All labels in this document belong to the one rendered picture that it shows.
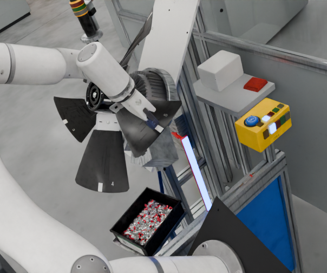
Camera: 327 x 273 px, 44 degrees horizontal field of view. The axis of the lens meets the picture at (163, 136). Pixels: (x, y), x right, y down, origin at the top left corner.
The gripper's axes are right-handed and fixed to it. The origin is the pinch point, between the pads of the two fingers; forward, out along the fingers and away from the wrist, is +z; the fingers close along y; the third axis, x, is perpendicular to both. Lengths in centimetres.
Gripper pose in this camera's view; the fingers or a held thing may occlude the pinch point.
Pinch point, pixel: (151, 122)
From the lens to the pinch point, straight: 124.7
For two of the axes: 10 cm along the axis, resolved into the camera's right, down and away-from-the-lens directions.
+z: 5.0, 5.3, 6.8
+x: -6.3, 7.6, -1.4
